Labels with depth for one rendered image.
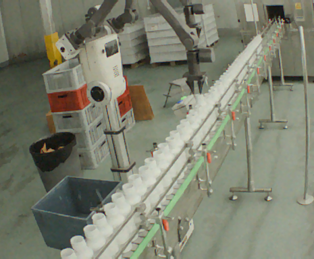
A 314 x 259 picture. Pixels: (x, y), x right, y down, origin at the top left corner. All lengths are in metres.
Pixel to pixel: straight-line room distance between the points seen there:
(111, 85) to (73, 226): 0.95
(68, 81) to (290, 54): 3.63
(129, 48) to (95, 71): 6.58
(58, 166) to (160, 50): 5.55
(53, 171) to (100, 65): 1.31
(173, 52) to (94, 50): 6.16
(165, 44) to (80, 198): 6.61
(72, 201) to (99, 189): 0.19
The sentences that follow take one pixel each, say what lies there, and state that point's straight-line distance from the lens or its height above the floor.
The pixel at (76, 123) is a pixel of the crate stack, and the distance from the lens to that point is 3.98.
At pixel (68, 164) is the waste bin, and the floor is 0.47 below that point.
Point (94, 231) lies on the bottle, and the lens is 1.00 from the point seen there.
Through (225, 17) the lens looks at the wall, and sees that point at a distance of 11.86.
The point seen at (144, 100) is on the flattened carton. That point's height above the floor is 0.29.
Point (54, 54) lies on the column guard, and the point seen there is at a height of 0.44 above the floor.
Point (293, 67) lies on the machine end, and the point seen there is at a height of 0.27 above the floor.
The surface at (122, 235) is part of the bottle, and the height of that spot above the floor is 1.07.
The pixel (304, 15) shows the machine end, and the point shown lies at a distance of 6.00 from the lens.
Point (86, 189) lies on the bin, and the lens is 1.81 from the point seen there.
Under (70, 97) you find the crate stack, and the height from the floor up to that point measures 0.81.
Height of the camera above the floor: 1.71
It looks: 21 degrees down
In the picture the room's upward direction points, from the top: 10 degrees counter-clockwise
